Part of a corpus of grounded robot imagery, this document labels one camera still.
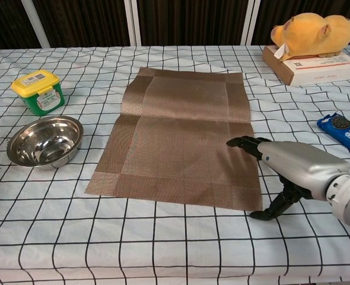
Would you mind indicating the yellow plush toy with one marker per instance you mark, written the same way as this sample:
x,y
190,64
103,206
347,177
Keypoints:
x,y
311,34

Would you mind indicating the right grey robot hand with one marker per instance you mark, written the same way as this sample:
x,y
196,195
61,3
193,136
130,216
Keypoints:
x,y
299,163

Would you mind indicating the stainless steel bowl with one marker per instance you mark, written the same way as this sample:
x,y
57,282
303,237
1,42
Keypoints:
x,y
44,142

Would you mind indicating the blue cookie pack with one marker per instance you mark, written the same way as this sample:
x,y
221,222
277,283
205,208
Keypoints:
x,y
344,130

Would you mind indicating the white black-checked tablecloth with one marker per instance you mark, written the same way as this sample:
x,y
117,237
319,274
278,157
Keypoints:
x,y
133,231

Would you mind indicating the white partition frame post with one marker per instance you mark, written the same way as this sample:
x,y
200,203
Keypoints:
x,y
35,23
133,22
250,20

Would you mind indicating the white cardboard shipping box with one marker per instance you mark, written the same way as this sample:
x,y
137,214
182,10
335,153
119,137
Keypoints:
x,y
320,71

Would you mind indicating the yellow-lidded green container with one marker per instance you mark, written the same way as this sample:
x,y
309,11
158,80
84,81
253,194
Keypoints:
x,y
38,92

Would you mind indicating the brown woven placemat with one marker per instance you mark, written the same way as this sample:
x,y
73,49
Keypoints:
x,y
181,139

